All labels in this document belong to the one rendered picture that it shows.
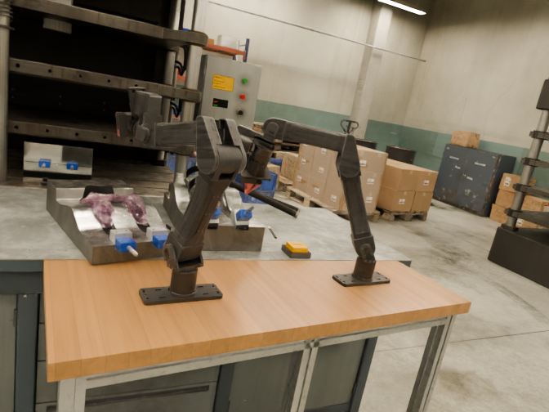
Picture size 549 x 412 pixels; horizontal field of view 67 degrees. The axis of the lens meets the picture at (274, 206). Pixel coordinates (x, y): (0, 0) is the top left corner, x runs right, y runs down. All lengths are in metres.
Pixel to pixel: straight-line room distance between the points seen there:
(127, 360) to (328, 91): 8.61
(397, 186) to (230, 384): 4.57
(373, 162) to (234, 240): 4.11
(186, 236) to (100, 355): 0.31
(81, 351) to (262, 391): 1.01
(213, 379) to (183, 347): 0.74
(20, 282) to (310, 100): 8.09
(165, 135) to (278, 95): 7.70
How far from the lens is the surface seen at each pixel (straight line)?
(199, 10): 2.04
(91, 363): 0.88
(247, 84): 2.22
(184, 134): 0.99
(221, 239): 1.38
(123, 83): 2.04
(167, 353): 0.91
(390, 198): 5.93
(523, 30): 9.05
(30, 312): 1.39
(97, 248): 1.21
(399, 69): 10.27
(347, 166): 1.23
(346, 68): 9.44
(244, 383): 1.71
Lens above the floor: 1.30
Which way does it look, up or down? 14 degrees down
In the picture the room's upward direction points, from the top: 10 degrees clockwise
